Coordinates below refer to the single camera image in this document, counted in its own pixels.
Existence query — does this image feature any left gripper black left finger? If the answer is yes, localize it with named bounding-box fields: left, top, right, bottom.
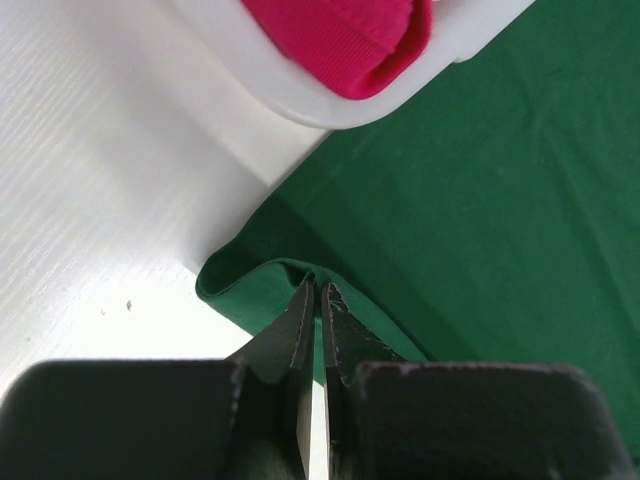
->
left=1, top=282, right=315, bottom=479

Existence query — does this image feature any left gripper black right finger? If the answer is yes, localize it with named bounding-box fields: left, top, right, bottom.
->
left=321, top=283, right=638, bottom=479

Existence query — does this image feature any green t shirt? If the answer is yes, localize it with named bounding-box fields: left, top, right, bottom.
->
left=194, top=0, right=640, bottom=401

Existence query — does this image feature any white plastic basket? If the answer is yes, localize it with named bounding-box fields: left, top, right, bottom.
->
left=164, top=0, right=539, bottom=191

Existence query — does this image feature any pink t shirt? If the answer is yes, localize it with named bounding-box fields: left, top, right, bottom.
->
left=243, top=0, right=433, bottom=100

